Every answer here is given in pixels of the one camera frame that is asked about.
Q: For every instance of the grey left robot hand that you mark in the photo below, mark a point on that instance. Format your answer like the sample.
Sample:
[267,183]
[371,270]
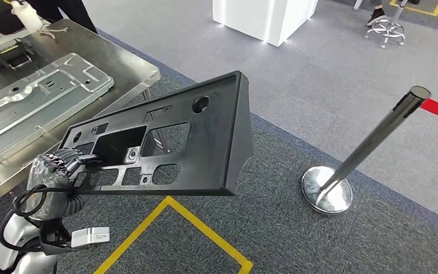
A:
[47,185]

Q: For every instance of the black plastic plate part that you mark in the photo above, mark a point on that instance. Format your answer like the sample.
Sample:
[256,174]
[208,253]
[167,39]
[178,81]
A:
[215,151]

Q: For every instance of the stainless steel workbench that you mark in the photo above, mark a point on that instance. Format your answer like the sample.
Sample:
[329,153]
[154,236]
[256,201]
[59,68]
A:
[128,75]

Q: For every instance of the grey stamped metal panel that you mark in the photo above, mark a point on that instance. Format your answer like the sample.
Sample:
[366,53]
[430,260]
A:
[34,102]

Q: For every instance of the white table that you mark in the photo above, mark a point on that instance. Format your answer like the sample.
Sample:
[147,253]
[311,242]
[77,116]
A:
[18,38]

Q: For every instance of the person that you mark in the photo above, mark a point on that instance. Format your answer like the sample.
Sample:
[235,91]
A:
[376,17]
[71,15]

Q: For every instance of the white lit pillar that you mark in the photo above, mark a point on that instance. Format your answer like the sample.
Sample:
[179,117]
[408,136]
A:
[249,19]

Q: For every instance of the chrome stool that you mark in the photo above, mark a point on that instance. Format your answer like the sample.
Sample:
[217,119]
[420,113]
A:
[387,30]

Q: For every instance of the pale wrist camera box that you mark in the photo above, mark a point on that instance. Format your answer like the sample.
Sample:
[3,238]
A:
[90,237]

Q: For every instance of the chrome stanchion post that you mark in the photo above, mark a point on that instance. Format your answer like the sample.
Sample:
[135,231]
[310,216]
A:
[326,193]

